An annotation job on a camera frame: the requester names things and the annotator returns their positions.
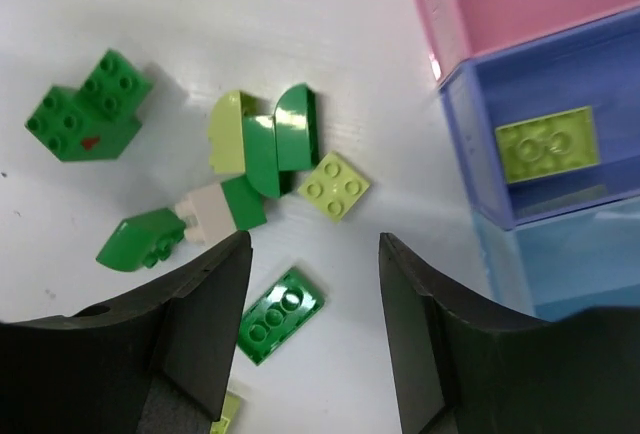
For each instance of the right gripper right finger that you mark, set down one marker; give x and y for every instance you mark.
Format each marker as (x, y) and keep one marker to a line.
(463, 363)

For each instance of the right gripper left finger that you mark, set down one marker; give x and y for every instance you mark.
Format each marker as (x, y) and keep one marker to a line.
(156, 359)

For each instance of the green lego plate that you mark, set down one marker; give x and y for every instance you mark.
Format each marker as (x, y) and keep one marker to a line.
(278, 314)

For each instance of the lime 2x2 lego brick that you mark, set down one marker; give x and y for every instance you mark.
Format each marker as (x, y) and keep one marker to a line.
(334, 186)

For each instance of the lime square lego front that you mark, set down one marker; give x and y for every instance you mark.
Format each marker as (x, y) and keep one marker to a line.
(231, 406)

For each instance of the small green curved lego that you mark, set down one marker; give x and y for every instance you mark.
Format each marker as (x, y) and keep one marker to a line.
(142, 241)

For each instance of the white lego brick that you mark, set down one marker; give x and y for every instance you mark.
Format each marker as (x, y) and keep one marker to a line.
(207, 215)

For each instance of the light blue bin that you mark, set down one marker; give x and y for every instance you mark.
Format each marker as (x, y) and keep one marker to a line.
(554, 268)

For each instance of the green lego on white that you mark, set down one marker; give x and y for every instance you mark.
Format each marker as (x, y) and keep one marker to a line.
(245, 203)

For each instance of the pale yellow curved lego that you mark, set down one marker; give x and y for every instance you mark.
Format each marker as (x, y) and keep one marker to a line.
(225, 131)

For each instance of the green curved lego middle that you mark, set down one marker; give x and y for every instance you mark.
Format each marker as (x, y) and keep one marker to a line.
(261, 157)

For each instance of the green stepped lego block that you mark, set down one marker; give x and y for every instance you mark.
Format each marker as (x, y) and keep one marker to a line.
(98, 120)

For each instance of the lime lego plate in bin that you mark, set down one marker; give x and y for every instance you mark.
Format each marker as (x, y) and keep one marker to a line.
(548, 145)

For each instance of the green curved lego top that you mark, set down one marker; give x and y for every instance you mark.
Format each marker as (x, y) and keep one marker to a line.
(296, 129)

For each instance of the purple bin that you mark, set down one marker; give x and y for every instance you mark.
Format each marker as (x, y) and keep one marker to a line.
(596, 65)

